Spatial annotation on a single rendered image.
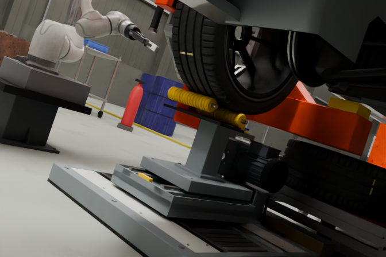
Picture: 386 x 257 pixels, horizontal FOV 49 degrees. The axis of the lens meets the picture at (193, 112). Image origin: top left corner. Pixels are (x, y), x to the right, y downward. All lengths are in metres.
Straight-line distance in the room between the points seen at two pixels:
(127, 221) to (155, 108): 5.18
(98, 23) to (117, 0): 8.86
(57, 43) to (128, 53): 9.04
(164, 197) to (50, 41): 1.25
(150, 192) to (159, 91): 5.04
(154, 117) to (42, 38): 4.25
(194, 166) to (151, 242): 0.53
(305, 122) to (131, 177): 0.84
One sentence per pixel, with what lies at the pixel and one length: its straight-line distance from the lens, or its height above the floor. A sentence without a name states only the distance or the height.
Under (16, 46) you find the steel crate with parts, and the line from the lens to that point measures 4.54.
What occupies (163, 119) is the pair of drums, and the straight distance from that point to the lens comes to 6.53.
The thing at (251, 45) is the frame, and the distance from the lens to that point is 2.12.
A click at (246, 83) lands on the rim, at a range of 1.95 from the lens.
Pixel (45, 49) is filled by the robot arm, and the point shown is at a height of 0.52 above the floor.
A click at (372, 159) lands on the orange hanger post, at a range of 3.94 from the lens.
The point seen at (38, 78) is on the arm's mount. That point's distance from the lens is 2.29.
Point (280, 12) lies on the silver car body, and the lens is 1.15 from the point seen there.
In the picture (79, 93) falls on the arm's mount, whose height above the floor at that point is 0.36.
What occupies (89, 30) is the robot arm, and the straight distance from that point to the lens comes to 2.26.
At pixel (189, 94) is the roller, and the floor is 0.53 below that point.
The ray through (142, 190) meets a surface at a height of 0.13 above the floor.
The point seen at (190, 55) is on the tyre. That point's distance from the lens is 1.62.
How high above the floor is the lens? 0.46
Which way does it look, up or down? level
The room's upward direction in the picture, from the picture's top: 19 degrees clockwise
